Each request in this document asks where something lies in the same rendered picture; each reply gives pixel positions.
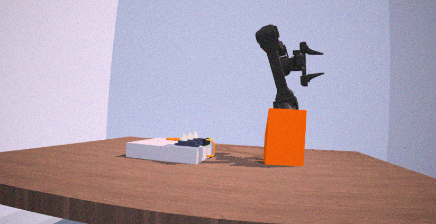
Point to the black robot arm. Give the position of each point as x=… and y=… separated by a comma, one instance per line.
x=268, y=39

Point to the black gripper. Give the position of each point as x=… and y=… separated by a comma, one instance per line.
x=304, y=77

